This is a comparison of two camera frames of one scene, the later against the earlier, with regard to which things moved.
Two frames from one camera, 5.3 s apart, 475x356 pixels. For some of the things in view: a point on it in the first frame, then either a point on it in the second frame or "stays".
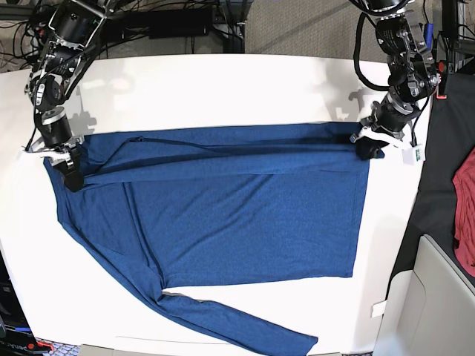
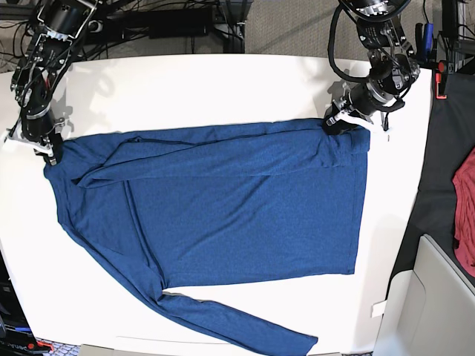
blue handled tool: [429, 35] stays
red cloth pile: [464, 188] stays
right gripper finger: [367, 148] → [332, 125]
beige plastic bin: [429, 311] stays
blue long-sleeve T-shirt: [260, 203] stays
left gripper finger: [74, 178] → [56, 142]
